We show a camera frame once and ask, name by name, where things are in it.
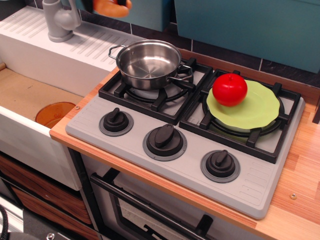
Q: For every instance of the yellow plastic croissant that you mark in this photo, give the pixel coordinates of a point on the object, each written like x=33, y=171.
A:
x=110, y=8

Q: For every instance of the black burner grate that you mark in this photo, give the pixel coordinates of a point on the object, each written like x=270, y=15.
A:
x=167, y=104
x=264, y=143

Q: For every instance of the wooden drawer fronts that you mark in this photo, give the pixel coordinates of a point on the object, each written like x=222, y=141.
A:
x=59, y=204

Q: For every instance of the light green plate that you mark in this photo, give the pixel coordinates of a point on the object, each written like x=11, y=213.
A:
x=259, y=108

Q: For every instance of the toy oven door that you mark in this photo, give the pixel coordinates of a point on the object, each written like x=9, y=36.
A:
x=141, y=226

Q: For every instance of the stainless steel pot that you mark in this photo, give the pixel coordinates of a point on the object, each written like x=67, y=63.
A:
x=150, y=64

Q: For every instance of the white toy sink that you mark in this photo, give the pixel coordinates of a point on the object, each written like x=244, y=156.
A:
x=36, y=72

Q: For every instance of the grey toy faucet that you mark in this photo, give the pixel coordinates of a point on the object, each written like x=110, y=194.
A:
x=61, y=22

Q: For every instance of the black stove knob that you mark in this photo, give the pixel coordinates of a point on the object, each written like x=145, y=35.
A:
x=116, y=123
x=220, y=166
x=165, y=143

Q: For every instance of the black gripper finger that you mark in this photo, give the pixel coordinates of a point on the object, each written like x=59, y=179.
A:
x=122, y=2
x=88, y=5

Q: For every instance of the grey toy stove top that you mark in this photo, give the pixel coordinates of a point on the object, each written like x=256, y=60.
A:
x=250, y=193

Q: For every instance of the orange sink drain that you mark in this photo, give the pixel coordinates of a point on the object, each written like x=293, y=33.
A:
x=51, y=114

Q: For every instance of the black left burner grate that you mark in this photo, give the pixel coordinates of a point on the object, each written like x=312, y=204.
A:
x=167, y=104

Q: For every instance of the red plastic apple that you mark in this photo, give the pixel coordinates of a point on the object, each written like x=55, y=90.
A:
x=230, y=89

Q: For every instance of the black left stove knob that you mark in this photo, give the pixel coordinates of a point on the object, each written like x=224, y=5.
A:
x=116, y=123

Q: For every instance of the black middle stove knob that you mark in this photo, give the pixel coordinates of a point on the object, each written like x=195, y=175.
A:
x=165, y=143

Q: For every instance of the black right stove knob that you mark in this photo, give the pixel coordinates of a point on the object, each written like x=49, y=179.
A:
x=220, y=166

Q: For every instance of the black oven door handle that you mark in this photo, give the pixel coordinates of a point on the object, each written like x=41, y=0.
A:
x=199, y=233

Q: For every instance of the black right burner grate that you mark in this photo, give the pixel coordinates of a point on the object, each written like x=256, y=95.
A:
x=264, y=143

